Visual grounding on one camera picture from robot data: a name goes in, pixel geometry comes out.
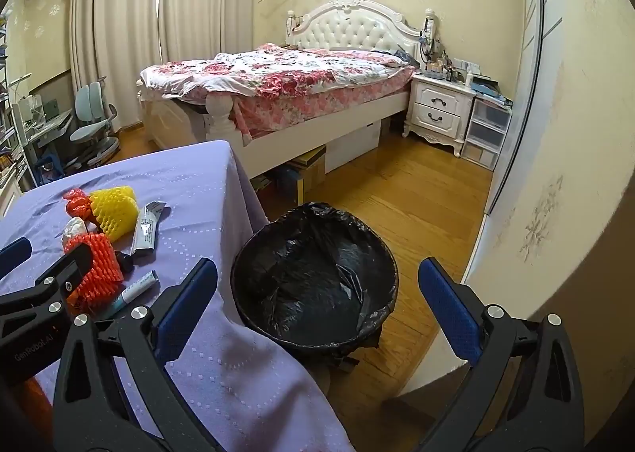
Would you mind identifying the bookshelf with books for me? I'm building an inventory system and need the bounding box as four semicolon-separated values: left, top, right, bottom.
0;10;31;215

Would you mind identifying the black lined waste bin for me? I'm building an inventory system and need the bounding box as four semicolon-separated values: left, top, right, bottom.
231;202;399;373

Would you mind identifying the white desk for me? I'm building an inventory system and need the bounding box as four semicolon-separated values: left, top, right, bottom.
20;110;75;185

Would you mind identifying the small white teal tube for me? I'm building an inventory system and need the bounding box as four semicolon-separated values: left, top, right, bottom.
94;269;160;321

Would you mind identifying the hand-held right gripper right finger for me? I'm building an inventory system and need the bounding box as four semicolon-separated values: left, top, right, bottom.
418;256;586;452

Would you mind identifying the pale green desk chair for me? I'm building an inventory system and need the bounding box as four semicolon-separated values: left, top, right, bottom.
69;82;121;170

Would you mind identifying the blue stool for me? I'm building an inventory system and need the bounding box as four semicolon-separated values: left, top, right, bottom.
34;154;65;185

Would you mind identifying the purple tablecloth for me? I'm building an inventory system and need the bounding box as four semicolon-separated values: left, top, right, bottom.
0;139;355;452

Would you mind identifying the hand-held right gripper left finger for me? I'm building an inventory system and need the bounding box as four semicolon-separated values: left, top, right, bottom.
52;258;226;452

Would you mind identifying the white bed with tufted headboard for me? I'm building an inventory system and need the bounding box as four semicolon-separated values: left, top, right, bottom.
136;0;437;180

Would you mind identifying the cardboard box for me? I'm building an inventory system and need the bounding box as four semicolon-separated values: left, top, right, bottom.
285;144;328;190

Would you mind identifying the yellow foam fruit net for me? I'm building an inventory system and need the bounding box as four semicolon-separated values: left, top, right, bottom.
88;185;140;242

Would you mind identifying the floral quilt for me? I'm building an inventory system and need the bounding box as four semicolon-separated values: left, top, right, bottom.
139;46;418;100

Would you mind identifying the group of small bottles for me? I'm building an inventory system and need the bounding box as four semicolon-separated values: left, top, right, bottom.
421;50;482;83

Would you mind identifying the beige curtain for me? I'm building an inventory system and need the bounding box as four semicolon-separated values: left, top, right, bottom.
69;0;167;133
161;0;256;68

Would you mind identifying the pink floral bed sheet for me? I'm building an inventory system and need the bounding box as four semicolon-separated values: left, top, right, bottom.
231;80;412;135

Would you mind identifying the large white squeezed tube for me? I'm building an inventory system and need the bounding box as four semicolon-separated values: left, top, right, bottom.
130;200;167;257

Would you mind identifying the stack of blue books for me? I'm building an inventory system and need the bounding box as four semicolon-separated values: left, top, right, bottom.
471;75;514;108

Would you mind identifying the orange plastic bag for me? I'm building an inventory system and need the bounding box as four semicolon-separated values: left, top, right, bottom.
63;188;95;219

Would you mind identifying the white tissue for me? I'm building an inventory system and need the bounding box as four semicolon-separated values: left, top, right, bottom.
60;216;90;252

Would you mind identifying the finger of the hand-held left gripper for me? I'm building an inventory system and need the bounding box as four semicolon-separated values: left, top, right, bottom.
0;236;33;279
0;246;95;319

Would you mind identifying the clear plastic drawer unit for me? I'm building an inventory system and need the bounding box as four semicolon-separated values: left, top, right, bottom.
460;95;512;170

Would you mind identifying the orange object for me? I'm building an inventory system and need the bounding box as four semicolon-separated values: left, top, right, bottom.
20;375;55;452

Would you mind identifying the white sliding wardrobe door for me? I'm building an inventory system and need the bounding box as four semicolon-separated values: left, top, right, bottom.
486;0;571;219

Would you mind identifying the white storage box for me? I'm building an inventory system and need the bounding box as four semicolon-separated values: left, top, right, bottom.
325;119;383;172

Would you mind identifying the white nightstand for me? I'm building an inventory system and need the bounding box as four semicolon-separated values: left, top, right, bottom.
403;72;477;155

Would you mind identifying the orange foam fruit net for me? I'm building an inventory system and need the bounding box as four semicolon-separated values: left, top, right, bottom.
63;233;125;316

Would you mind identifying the blue box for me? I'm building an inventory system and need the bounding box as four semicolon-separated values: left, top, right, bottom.
275;167;304;207

